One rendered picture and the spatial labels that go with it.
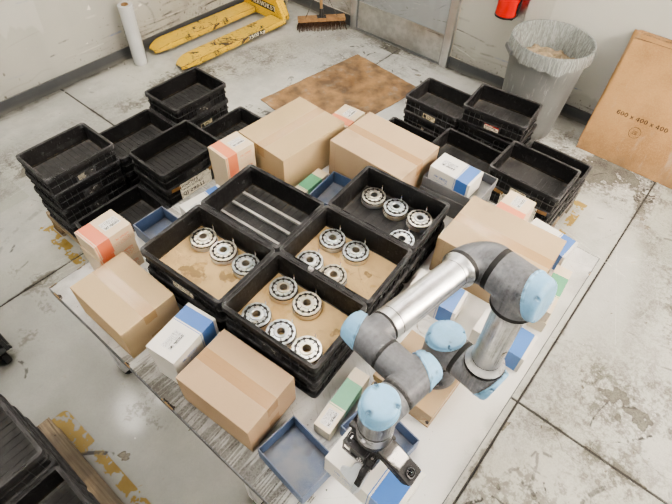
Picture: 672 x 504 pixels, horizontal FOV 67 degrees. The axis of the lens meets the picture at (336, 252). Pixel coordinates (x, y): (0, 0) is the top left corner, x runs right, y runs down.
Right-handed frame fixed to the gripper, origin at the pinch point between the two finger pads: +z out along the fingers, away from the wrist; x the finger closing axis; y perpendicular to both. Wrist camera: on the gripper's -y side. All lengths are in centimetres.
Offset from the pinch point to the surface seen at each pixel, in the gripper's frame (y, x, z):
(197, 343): 71, -1, 25
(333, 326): 43, -37, 28
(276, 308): 63, -29, 28
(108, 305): 105, 9, 24
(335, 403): 26.1, -18.5, 34.9
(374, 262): 49, -69, 28
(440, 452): -8, -30, 41
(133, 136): 240, -82, 72
